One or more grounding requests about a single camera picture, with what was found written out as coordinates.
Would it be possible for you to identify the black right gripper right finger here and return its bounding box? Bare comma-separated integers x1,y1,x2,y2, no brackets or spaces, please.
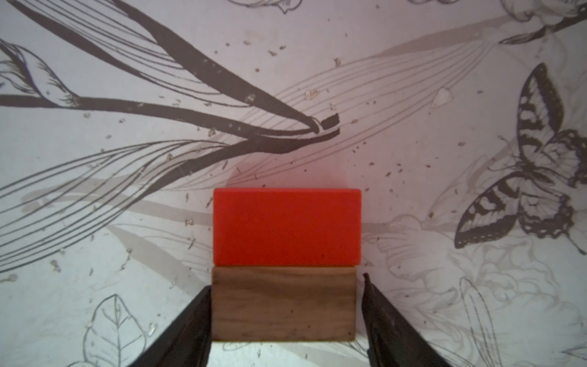
361,273,450,367

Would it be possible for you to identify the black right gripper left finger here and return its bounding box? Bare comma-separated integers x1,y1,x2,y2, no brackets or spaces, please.
132,285,212,367

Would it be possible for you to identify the brown wooden block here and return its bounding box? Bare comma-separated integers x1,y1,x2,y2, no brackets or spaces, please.
211,266,357,342

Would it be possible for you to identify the red rectangular block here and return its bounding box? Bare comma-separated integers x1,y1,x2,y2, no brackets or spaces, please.
212,188,362,267

